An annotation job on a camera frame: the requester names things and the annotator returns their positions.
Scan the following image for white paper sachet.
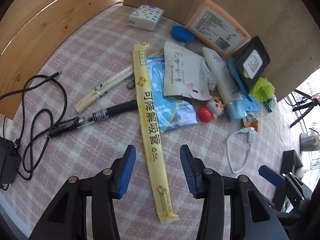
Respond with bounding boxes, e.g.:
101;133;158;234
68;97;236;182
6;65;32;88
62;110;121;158
163;41;212;101

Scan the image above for light blue lotion tube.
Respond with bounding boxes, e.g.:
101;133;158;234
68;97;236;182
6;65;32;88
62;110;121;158
202;47;247;121

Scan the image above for yellow plastic shuttlecock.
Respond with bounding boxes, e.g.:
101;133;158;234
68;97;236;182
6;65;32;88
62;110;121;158
249;77;276;102

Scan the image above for small Vinda tissue pack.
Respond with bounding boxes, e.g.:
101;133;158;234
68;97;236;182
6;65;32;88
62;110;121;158
128;5;164;31

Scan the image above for cartoon figure red toy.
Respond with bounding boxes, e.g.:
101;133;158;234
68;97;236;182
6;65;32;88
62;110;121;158
197;96;225;122

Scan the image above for blue phone stand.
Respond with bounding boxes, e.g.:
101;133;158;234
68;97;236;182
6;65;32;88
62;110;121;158
227;57;261;112

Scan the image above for orange tissue pack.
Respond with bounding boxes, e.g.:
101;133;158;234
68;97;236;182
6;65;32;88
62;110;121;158
185;0;251;59

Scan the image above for black wet wipes pack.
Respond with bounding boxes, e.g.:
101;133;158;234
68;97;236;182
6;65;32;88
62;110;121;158
234;36;271;93

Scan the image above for white usb cable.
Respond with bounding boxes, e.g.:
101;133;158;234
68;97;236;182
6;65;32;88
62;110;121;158
226;126;256;175

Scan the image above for yellow straw pack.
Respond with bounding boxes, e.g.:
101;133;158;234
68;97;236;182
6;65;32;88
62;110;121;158
133;42;178;224

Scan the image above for potted spider plant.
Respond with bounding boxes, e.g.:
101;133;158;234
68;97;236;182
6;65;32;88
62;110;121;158
299;128;319;152

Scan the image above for teal white small tube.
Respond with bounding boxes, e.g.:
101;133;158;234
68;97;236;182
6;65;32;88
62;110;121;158
263;94;277;113

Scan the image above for wrapped bamboo chopsticks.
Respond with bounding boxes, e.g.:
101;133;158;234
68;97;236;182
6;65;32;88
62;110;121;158
74;66;133;113

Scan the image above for black pen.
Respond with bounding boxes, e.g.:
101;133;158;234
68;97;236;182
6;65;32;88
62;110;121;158
48;100;138;138

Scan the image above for orange snack sachet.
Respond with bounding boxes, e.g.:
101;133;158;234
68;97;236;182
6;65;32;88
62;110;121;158
242;112;259;132

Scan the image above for black cable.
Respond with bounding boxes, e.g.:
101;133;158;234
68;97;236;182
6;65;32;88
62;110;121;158
0;71;69;181

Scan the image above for black storage tray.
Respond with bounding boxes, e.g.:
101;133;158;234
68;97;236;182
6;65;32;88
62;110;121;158
280;150;306;179

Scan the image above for wooden backboard panel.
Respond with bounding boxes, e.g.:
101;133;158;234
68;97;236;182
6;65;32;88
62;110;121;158
124;0;319;99

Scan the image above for wooden slat side panel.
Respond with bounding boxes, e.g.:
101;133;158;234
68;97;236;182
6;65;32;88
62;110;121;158
0;0;131;120

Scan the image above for blue cartoon face mask pack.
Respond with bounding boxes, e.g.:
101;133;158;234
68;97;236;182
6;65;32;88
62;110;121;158
147;56;197;133

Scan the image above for black charger adapter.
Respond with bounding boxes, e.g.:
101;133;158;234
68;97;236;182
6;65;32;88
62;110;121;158
0;137;22;184

